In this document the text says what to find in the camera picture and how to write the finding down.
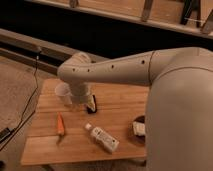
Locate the white plastic bottle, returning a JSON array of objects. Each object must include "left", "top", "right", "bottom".
[{"left": 85, "top": 123, "right": 119, "bottom": 153}]

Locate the orange carrot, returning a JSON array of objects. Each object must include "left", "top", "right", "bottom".
[{"left": 57, "top": 113, "right": 65, "bottom": 144}]

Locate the white sponge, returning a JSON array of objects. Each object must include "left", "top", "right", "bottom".
[{"left": 133, "top": 122, "right": 145, "bottom": 136}]

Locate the black rectangular box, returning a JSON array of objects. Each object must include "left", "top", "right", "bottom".
[{"left": 86, "top": 95, "right": 97, "bottom": 114}]

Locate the black cable on floor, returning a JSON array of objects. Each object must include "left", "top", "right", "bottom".
[{"left": 0, "top": 54, "right": 41, "bottom": 151}]

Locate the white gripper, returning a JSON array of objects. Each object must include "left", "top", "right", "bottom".
[{"left": 69, "top": 83, "right": 93, "bottom": 106}]

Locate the dark brown bowl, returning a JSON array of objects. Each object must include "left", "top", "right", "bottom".
[{"left": 131, "top": 115, "right": 146, "bottom": 143}]

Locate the wooden table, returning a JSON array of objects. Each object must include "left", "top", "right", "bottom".
[{"left": 21, "top": 79, "right": 148, "bottom": 166}]

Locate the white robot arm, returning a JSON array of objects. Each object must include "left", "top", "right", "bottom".
[{"left": 57, "top": 47, "right": 213, "bottom": 171}]

